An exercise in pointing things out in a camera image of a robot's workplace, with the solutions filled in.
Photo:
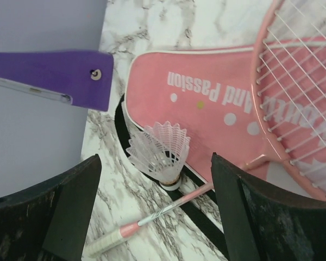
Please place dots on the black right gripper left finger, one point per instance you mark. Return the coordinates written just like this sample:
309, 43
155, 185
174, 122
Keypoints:
49, 221

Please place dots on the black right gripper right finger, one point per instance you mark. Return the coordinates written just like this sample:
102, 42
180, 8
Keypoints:
264, 222

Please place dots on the white plastic shuttlecock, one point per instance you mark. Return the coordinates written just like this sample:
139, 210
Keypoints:
160, 151

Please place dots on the pink left badminton racket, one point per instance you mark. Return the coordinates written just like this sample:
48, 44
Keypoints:
288, 92

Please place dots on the pink racket cover bag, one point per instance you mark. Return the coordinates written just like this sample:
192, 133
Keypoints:
207, 92

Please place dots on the purple metronome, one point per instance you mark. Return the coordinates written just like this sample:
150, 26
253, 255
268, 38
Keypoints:
80, 78

